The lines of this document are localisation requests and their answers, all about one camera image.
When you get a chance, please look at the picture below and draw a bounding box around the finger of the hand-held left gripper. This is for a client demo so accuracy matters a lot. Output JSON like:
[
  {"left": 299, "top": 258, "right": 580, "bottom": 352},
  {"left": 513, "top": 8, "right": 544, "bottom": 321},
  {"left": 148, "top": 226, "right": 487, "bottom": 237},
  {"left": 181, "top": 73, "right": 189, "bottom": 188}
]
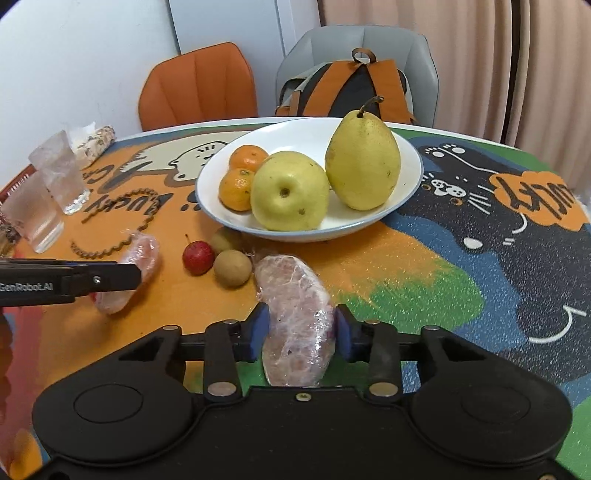
[
  {"left": 69, "top": 264, "right": 141, "bottom": 294},
  {"left": 0, "top": 260, "right": 118, "bottom": 272}
]

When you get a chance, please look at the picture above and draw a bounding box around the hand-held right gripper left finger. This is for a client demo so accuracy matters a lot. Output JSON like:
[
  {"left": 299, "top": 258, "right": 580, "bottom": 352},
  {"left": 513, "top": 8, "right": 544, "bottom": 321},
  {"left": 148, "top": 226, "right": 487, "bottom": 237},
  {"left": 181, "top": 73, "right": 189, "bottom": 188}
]
[{"left": 117, "top": 302, "right": 269, "bottom": 403}]

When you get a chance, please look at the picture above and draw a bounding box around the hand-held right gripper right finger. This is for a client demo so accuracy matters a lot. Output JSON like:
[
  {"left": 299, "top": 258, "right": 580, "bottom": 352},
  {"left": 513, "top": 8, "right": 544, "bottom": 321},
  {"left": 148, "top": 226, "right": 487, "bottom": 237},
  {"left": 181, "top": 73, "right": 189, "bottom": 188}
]
[{"left": 335, "top": 303, "right": 485, "bottom": 400}]

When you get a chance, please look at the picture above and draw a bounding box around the small red crabapple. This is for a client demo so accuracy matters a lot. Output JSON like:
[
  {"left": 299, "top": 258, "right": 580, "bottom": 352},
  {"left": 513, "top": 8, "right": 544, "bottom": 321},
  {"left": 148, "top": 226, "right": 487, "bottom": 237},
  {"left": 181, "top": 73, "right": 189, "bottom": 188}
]
[{"left": 182, "top": 234, "right": 217, "bottom": 277}]

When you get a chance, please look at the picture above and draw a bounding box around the yellow-green apple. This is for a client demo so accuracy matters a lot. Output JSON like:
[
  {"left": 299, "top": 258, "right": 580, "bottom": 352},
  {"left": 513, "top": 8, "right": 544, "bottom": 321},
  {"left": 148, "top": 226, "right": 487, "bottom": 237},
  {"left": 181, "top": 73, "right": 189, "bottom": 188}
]
[{"left": 250, "top": 151, "right": 331, "bottom": 232}]

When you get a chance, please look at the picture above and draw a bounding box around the mandarin orange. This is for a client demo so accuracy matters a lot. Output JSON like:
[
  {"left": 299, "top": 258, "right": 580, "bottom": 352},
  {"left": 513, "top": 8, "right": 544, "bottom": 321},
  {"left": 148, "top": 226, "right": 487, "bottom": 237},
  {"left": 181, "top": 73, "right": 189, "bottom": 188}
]
[
  {"left": 229, "top": 144, "right": 270, "bottom": 172},
  {"left": 218, "top": 168, "right": 256, "bottom": 212}
]

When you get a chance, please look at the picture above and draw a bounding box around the yellow pear with stem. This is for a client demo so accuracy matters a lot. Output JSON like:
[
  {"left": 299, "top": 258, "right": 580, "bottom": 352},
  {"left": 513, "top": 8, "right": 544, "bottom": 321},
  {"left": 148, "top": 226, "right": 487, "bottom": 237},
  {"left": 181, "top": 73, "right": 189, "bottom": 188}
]
[{"left": 324, "top": 96, "right": 401, "bottom": 211}]

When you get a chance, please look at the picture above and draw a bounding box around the white ceramic bowl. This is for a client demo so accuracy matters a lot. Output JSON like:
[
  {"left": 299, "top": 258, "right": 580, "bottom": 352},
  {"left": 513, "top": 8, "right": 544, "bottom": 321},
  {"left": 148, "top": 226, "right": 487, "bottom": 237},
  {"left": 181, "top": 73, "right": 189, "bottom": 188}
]
[{"left": 195, "top": 117, "right": 424, "bottom": 243}]

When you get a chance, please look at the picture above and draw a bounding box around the clear plastic cup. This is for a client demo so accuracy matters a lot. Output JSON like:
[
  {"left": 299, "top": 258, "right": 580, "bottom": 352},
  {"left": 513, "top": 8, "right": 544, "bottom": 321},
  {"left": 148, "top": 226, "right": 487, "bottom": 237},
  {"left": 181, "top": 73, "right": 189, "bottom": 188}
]
[{"left": 0, "top": 173, "right": 65, "bottom": 254}]

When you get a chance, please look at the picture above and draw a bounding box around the red plastic basket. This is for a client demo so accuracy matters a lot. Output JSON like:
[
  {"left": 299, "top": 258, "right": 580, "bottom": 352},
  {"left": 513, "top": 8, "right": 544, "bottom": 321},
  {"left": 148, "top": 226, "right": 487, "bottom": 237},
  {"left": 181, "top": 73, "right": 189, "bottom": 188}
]
[{"left": 0, "top": 168, "right": 35, "bottom": 197}]

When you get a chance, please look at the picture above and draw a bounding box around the colourful cartoon table mat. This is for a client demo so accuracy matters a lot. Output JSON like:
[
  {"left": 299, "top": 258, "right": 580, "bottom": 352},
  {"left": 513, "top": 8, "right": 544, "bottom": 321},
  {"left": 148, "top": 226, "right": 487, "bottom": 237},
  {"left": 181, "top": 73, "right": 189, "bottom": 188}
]
[{"left": 0, "top": 121, "right": 591, "bottom": 480}]

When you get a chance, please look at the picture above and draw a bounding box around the patterned tissue pack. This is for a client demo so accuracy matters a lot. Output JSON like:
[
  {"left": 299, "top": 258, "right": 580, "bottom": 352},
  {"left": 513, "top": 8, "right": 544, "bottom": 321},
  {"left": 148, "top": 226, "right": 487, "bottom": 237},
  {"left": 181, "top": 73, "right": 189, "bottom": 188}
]
[{"left": 68, "top": 122, "right": 117, "bottom": 169}]

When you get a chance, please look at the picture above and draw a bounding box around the orange chair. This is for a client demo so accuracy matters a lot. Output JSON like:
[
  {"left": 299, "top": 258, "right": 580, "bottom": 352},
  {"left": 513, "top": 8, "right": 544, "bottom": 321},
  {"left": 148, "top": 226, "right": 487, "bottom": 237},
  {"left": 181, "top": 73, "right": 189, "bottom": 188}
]
[{"left": 139, "top": 42, "right": 259, "bottom": 133}]

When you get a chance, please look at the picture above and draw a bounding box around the orange and black backpack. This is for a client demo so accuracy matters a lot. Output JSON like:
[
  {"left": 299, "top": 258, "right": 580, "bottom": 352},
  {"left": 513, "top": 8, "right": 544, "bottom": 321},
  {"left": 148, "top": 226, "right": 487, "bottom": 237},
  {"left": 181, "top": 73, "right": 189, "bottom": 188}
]
[{"left": 276, "top": 47, "right": 417, "bottom": 126}]

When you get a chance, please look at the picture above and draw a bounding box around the grey chair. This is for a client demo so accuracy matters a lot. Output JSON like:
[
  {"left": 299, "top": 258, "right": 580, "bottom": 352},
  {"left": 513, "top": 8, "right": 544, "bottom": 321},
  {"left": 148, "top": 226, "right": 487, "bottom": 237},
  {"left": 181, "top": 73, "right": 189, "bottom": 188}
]
[{"left": 276, "top": 25, "right": 440, "bottom": 128}]

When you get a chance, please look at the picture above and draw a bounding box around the white refrigerator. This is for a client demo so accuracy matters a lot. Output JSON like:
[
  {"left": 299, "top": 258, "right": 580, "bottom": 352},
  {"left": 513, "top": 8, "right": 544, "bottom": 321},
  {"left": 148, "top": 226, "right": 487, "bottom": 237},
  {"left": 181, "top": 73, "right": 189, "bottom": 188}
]
[{"left": 168, "top": 0, "right": 325, "bottom": 62}]

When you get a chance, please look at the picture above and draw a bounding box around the pink curtain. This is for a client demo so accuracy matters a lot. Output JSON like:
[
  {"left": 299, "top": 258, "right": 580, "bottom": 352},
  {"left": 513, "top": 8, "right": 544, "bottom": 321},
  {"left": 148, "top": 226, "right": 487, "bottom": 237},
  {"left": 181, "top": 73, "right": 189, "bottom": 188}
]
[
  {"left": 318, "top": 0, "right": 527, "bottom": 146},
  {"left": 522, "top": 0, "right": 591, "bottom": 160}
]

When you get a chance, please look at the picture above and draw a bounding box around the brown chain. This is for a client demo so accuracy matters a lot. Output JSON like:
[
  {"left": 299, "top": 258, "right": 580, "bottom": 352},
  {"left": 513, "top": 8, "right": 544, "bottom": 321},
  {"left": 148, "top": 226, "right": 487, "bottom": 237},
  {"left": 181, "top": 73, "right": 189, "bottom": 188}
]
[{"left": 69, "top": 186, "right": 161, "bottom": 262}]

